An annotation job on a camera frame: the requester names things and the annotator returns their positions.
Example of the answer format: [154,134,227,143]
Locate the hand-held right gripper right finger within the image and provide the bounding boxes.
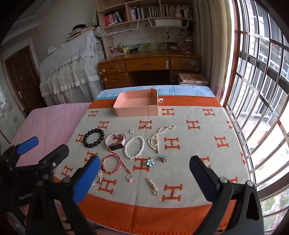
[189,155,264,235]

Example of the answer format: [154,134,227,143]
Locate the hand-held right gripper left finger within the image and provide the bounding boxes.
[25,155,101,235]

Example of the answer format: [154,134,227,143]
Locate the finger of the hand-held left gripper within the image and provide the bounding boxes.
[0,136,39,172]
[21,145,69,181]

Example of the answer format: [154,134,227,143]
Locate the silver crystal charm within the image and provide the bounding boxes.
[91,170,105,187]

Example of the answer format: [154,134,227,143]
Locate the red cord bracelet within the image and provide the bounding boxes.
[101,152,130,174]

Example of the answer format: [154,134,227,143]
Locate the black bead bracelet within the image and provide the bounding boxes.
[83,128,105,148]

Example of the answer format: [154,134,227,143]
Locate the pink smartwatch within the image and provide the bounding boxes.
[106,133,127,151]

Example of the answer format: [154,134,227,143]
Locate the white pearl bracelet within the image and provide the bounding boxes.
[124,136,145,160]

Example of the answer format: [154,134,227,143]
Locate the gold pearl pin brooch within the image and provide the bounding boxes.
[145,178,159,196]

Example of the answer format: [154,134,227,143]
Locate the white pearl necklace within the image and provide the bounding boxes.
[147,124,176,154]

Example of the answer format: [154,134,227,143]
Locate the pink storage box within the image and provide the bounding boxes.
[113,89,163,117]

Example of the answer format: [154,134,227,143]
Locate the pink bedsheet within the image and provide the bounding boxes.
[9,102,93,168]

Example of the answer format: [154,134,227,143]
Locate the orange grey patterned blanket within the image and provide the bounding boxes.
[53,96,250,230]

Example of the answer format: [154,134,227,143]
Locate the brown wooden door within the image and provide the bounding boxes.
[5,45,47,116]

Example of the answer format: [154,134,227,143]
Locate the light blue printed sheet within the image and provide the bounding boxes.
[94,85,216,101]

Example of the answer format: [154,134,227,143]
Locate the white lace cover cloth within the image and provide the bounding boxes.
[39,30,106,106]

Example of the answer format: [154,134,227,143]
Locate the stack of picture books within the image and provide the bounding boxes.
[178,73,208,86]

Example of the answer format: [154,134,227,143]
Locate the window grille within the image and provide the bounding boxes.
[222,0,289,235]

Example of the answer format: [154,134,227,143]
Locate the pile of books and papers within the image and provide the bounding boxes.
[65,25,98,42]

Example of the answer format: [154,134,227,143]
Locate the wooden desk with drawers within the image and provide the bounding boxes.
[98,48,202,89]

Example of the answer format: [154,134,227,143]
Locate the wooden bookshelf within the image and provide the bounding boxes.
[96,0,196,59]

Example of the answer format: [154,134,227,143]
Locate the beige curtain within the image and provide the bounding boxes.
[195,0,235,106]

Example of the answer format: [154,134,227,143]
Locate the floral storage box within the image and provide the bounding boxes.
[177,37,193,52]

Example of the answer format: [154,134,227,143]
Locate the row of books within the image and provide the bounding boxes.
[129,3,195,20]

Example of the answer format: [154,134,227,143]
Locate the white wire basket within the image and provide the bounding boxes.
[148,18,189,30]

